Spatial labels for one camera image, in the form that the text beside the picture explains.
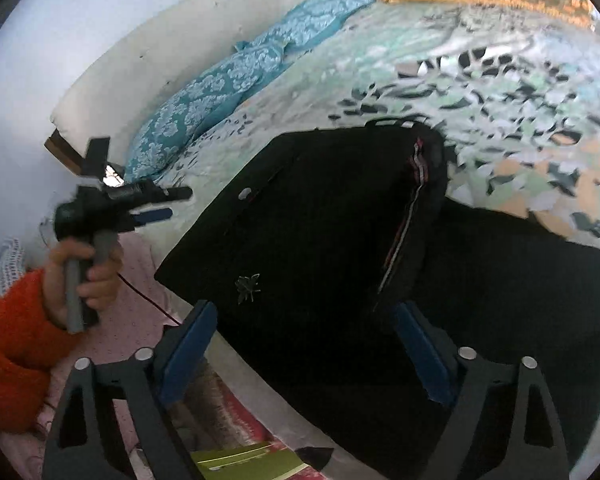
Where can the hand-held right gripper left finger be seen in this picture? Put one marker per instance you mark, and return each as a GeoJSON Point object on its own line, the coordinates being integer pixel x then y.
{"type": "Point", "coordinates": [187, 355]}

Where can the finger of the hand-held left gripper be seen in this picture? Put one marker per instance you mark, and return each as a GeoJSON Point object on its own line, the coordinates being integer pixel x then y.
{"type": "Point", "coordinates": [155, 216]}
{"type": "Point", "coordinates": [172, 193]}

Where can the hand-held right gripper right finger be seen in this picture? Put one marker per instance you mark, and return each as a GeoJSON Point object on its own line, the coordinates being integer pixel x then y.
{"type": "Point", "coordinates": [422, 360]}

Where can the black pants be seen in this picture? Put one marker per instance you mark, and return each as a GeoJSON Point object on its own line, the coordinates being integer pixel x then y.
{"type": "Point", "coordinates": [305, 240]}

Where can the person's left hand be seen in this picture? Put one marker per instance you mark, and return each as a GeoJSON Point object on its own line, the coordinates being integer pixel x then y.
{"type": "Point", "coordinates": [102, 285]}

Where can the red and white rug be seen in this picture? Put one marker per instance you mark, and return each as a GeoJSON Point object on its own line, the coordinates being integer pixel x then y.
{"type": "Point", "coordinates": [225, 410]}

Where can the pink dotted cloth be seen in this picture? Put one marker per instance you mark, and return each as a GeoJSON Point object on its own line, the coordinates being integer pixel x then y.
{"type": "Point", "coordinates": [120, 325]}

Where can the teal floral pillow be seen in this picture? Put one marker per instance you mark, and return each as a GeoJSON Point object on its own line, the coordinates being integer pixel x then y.
{"type": "Point", "coordinates": [205, 105]}
{"type": "Point", "coordinates": [315, 17]}

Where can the white lace cloth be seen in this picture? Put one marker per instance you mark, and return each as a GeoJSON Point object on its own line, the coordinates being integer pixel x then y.
{"type": "Point", "coordinates": [2, 270]}

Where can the green booklet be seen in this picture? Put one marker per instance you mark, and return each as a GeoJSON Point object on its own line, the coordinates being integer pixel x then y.
{"type": "Point", "coordinates": [245, 462]}

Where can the teal patterned pillow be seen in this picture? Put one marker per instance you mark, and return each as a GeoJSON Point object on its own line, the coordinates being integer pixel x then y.
{"type": "Point", "coordinates": [170, 45]}

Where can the leaf print bedspread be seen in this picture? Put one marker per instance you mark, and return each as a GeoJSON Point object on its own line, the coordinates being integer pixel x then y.
{"type": "Point", "coordinates": [505, 110]}

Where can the dark wooden bed frame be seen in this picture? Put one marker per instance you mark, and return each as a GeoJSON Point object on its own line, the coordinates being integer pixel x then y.
{"type": "Point", "coordinates": [67, 152]}

